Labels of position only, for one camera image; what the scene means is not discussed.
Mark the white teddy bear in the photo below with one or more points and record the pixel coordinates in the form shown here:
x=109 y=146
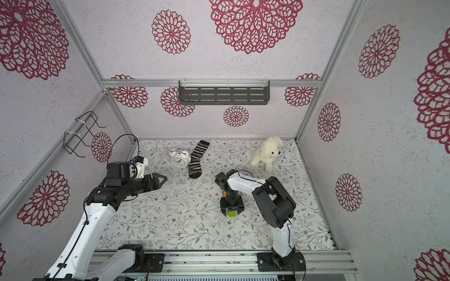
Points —
x=267 y=153

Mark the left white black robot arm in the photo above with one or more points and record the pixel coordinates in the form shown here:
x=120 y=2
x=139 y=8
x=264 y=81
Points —
x=98 y=209

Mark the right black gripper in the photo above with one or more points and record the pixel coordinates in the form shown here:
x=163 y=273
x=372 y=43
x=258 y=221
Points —
x=231 y=205

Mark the white alarm clock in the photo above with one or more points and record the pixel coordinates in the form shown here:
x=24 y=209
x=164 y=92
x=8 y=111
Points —
x=180 y=158

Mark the black wire wall rack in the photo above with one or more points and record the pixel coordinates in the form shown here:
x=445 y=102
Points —
x=74 y=138

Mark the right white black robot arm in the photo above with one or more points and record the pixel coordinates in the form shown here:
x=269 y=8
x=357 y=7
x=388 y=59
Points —
x=276 y=207

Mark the black grey striped sock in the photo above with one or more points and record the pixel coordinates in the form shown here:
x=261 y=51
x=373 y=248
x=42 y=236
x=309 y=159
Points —
x=194 y=167

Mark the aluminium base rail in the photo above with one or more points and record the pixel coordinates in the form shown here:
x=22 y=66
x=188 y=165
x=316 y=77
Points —
x=248 y=262

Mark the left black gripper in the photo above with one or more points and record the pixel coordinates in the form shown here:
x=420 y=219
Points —
x=153 y=184

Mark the grey wall shelf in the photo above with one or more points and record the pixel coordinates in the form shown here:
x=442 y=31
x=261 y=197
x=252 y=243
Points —
x=224 y=93

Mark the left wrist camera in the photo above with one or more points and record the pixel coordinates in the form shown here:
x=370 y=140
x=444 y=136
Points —
x=137 y=167

